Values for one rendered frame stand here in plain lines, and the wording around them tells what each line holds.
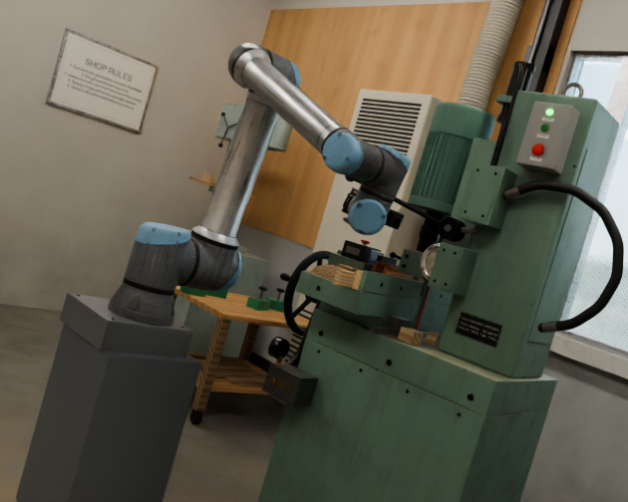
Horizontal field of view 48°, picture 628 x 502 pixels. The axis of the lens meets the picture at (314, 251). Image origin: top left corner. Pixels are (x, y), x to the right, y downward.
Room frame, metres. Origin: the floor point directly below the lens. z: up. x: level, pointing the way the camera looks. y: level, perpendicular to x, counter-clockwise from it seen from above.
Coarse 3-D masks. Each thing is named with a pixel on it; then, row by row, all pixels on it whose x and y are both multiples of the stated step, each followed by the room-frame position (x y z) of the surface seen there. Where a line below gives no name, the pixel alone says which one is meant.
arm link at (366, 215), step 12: (360, 192) 1.71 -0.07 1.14; (360, 204) 1.68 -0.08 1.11; (372, 204) 1.68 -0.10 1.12; (384, 204) 1.70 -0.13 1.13; (348, 216) 1.72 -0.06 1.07; (360, 216) 1.69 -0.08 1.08; (372, 216) 1.69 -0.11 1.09; (384, 216) 1.69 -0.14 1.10; (360, 228) 1.70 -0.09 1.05; (372, 228) 1.69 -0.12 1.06
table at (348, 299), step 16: (304, 272) 1.89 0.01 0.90; (304, 288) 1.88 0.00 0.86; (320, 288) 1.85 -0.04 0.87; (336, 288) 1.82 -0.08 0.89; (336, 304) 1.81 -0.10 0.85; (352, 304) 1.78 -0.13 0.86; (368, 304) 1.81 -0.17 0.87; (384, 304) 1.87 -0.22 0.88; (400, 304) 1.93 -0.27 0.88; (416, 304) 2.00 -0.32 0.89; (432, 304) 2.07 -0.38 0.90; (416, 320) 2.02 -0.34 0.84; (432, 320) 2.09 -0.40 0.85
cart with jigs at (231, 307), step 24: (192, 288) 3.29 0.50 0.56; (264, 288) 3.45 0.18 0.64; (216, 312) 3.08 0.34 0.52; (240, 312) 3.22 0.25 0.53; (264, 312) 3.42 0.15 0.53; (216, 336) 3.08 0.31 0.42; (216, 360) 3.09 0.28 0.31; (240, 360) 3.71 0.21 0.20; (216, 384) 3.17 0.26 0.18; (240, 384) 3.28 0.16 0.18
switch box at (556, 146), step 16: (544, 112) 1.73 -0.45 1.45; (560, 112) 1.71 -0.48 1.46; (576, 112) 1.72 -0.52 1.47; (528, 128) 1.75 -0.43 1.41; (560, 128) 1.70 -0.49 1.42; (528, 144) 1.74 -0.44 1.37; (544, 144) 1.71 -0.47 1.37; (560, 144) 1.69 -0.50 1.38; (528, 160) 1.73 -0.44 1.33; (544, 160) 1.71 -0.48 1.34; (560, 160) 1.71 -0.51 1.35
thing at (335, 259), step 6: (330, 258) 2.14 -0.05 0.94; (336, 258) 2.12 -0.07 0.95; (342, 258) 2.11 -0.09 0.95; (348, 258) 2.10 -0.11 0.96; (330, 264) 2.13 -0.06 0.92; (336, 264) 2.12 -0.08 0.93; (342, 264) 2.10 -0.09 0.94; (348, 264) 2.09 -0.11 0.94; (354, 264) 2.08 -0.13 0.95; (360, 264) 2.07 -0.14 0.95; (366, 264) 2.06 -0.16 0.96; (366, 270) 2.07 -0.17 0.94
